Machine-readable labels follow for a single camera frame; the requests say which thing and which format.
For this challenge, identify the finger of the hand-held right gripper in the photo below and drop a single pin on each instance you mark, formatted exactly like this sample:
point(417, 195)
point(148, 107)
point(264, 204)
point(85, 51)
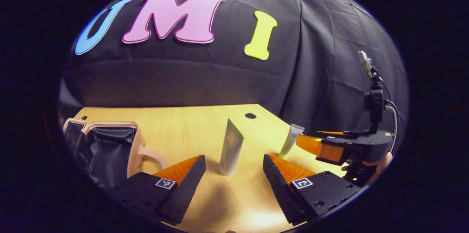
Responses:
point(329, 150)
point(337, 134)

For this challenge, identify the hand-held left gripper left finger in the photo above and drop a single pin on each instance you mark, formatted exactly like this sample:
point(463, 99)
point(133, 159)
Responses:
point(188, 185)

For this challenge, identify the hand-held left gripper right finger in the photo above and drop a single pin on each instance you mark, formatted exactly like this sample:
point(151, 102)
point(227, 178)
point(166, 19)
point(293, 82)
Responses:
point(276, 189)

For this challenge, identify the small green-capped cream tube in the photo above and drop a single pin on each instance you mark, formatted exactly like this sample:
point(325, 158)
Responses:
point(291, 137)

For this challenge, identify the large white cream tube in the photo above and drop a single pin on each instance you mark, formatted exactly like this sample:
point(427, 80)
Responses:
point(231, 148)

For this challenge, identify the black backdrop cloth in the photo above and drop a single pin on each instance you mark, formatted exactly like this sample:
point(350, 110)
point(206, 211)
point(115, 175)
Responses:
point(183, 75)

